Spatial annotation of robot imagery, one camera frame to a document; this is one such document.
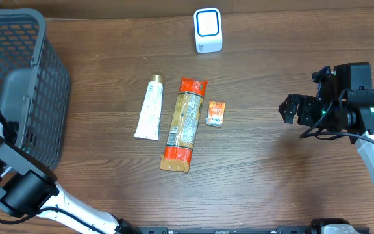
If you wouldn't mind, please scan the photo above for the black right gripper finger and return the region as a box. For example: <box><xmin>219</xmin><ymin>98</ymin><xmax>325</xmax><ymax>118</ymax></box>
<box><xmin>278</xmin><ymin>94</ymin><xmax>304</xmax><ymax>114</ymax></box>
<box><xmin>283</xmin><ymin>107</ymin><xmax>298</xmax><ymax>124</ymax></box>

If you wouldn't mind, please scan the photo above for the small orange sachet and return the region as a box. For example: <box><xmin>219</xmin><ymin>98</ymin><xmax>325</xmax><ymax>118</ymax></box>
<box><xmin>205</xmin><ymin>101</ymin><xmax>225</xmax><ymax>127</ymax></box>

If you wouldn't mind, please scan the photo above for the orange long snack packet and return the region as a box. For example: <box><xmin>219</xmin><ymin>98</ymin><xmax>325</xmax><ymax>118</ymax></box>
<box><xmin>160</xmin><ymin>77</ymin><xmax>208</xmax><ymax>173</ymax></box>

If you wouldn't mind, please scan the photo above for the white tube with gold cap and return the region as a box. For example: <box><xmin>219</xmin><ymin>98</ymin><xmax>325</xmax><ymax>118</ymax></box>
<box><xmin>134</xmin><ymin>74</ymin><xmax>164</xmax><ymax>141</ymax></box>

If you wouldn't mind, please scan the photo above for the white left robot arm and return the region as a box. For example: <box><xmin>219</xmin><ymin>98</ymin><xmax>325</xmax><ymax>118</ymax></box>
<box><xmin>0</xmin><ymin>111</ymin><xmax>140</xmax><ymax>233</ymax></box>

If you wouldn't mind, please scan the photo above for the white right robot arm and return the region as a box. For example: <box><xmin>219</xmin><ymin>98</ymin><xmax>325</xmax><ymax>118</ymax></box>
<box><xmin>279</xmin><ymin>62</ymin><xmax>374</xmax><ymax>187</ymax></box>

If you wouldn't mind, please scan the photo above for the white barcode scanner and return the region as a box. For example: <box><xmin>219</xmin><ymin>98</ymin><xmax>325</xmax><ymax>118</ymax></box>
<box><xmin>193</xmin><ymin>8</ymin><xmax>223</xmax><ymax>54</ymax></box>

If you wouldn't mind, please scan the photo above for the grey plastic mesh basket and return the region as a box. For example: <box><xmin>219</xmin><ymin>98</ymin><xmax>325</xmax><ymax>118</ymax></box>
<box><xmin>0</xmin><ymin>8</ymin><xmax>71</xmax><ymax>169</ymax></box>

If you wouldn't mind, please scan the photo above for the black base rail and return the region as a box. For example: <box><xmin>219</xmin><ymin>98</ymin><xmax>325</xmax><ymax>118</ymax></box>
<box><xmin>80</xmin><ymin>217</ymin><xmax>371</xmax><ymax>234</ymax></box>

